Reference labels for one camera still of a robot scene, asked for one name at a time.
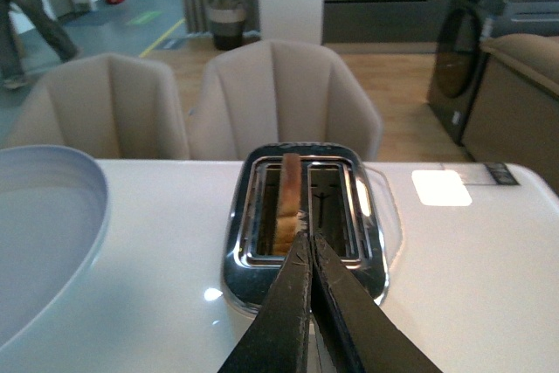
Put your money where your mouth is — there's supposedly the beige chair left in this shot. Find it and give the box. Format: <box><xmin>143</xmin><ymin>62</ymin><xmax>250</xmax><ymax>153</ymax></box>
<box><xmin>3</xmin><ymin>53</ymin><xmax>190</xmax><ymax>160</ymax></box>

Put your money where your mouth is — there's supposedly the beige sofa armrest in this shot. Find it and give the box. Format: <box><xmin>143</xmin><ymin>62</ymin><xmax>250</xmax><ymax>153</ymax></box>
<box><xmin>462</xmin><ymin>33</ymin><xmax>558</xmax><ymax>191</ymax></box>

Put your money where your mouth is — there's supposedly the light blue plate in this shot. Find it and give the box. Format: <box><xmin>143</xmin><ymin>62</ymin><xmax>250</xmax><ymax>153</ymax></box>
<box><xmin>1</xmin><ymin>145</ymin><xmax>110</xmax><ymax>347</ymax></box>

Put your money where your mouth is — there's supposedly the beige chair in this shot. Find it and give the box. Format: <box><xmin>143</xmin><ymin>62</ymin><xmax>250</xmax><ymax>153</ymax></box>
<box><xmin>3</xmin><ymin>53</ymin><xmax>190</xmax><ymax>160</ymax></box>
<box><xmin>188</xmin><ymin>40</ymin><xmax>383</xmax><ymax>161</ymax></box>

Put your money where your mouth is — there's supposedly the white chrome two-slot toaster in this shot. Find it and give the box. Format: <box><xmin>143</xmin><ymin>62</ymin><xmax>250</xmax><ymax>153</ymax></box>
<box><xmin>221</xmin><ymin>142</ymin><xmax>390</xmax><ymax>373</ymax></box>

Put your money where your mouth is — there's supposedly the label card on table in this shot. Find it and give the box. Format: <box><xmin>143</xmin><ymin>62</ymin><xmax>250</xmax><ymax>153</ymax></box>
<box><xmin>436</xmin><ymin>162</ymin><xmax>521</xmax><ymax>187</ymax></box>

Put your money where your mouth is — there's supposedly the dark washing machine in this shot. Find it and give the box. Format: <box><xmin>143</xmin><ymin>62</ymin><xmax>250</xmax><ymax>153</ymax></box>
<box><xmin>427</xmin><ymin>0</ymin><xmax>558</xmax><ymax>144</ymax></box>

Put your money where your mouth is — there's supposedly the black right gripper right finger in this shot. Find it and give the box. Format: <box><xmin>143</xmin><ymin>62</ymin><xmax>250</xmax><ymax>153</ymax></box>
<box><xmin>310</xmin><ymin>235</ymin><xmax>440</xmax><ymax>372</ymax></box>

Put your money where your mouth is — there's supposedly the toast bread slice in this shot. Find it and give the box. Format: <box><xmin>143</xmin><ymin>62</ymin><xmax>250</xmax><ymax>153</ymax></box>
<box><xmin>273</xmin><ymin>153</ymin><xmax>301</xmax><ymax>255</ymax></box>

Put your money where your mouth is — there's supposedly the beige chair right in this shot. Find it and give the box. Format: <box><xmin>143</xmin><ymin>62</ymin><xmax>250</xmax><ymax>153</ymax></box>
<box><xmin>188</xmin><ymin>40</ymin><xmax>383</xmax><ymax>161</ymax></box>

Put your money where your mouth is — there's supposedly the walking person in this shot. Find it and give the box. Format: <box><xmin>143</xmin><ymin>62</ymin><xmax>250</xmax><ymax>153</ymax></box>
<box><xmin>0</xmin><ymin>0</ymin><xmax>81</xmax><ymax>90</ymax></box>

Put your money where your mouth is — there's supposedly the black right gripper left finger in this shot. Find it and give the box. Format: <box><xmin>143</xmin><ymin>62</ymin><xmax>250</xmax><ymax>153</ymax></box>
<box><xmin>219</xmin><ymin>232</ymin><xmax>313</xmax><ymax>372</ymax></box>

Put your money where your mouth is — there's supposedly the woven laundry basket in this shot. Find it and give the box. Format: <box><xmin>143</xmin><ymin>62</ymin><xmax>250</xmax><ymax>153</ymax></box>
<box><xmin>206</xmin><ymin>0</ymin><xmax>246</xmax><ymax>51</ymax></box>

